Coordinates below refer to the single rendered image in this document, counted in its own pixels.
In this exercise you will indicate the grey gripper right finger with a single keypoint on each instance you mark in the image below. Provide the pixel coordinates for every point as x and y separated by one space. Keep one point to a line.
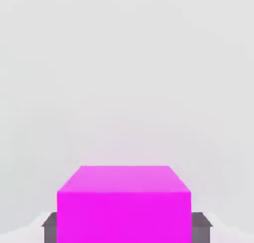
200 230

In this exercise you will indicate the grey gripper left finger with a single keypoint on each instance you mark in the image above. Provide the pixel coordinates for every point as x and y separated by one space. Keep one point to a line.
50 230

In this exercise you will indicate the small magenta cube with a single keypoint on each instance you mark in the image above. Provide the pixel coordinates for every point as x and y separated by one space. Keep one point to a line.
124 211

